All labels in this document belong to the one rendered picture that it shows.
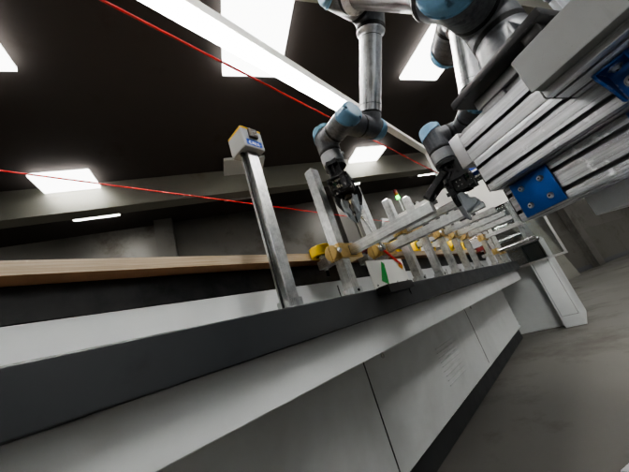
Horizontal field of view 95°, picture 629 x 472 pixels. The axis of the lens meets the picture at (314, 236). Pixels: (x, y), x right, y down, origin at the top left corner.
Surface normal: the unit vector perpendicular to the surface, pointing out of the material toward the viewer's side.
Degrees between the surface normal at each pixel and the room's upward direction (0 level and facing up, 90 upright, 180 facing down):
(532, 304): 90
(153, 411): 90
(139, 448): 90
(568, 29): 90
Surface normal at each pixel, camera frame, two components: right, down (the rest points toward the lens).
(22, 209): 0.27, -0.39
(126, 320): 0.67, -0.43
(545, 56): -0.92, 0.18
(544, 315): -0.68, -0.03
